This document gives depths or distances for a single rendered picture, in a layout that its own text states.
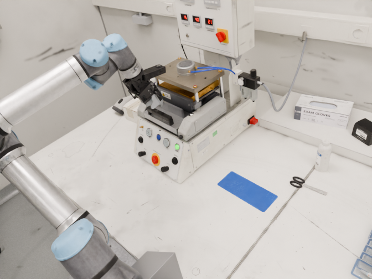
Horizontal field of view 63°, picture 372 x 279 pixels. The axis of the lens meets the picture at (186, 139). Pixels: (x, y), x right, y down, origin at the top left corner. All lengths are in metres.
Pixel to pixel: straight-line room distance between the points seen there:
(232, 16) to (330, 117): 0.62
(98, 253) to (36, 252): 1.54
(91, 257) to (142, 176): 0.61
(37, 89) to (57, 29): 1.75
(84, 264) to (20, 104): 0.45
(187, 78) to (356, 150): 0.75
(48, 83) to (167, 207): 0.64
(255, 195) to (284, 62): 0.78
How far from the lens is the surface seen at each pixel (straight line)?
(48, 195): 1.02
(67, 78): 0.92
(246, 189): 1.26
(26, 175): 1.03
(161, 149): 1.35
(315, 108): 1.50
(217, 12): 1.28
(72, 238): 0.86
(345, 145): 1.44
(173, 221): 1.20
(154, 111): 1.30
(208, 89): 1.31
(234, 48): 1.29
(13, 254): 2.48
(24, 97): 0.93
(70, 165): 1.61
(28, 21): 2.56
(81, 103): 2.86
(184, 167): 1.28
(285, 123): 1.52
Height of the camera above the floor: 1.70
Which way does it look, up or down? 39 degrees down
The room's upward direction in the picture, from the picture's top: 11 degrees counter-clockwise
